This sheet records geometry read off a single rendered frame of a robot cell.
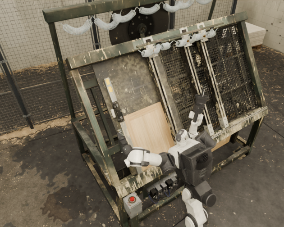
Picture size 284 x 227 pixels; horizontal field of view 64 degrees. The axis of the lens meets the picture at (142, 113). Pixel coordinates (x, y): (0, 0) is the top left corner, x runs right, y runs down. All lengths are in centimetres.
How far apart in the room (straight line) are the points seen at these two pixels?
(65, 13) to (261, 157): 324
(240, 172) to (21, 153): 334
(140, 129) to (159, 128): 22
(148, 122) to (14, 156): 254
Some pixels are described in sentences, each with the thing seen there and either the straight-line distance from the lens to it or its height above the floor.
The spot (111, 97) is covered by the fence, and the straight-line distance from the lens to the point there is 206.
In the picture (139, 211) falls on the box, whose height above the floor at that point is 81.
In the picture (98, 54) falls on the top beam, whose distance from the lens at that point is 203.
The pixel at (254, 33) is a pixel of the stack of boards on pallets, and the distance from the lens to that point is 711.
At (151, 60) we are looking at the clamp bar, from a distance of 224.
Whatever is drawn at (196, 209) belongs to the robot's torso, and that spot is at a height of 77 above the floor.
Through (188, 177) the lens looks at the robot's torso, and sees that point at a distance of 186.
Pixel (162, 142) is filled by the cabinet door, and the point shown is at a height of 103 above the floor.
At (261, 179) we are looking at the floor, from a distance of 363.
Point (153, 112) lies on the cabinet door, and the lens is 225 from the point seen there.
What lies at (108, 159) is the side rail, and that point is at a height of 113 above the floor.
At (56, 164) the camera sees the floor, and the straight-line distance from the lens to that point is 375.
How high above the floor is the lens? 269
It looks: 38 degrees down
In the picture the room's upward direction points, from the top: 2 degrees counter-clockwise
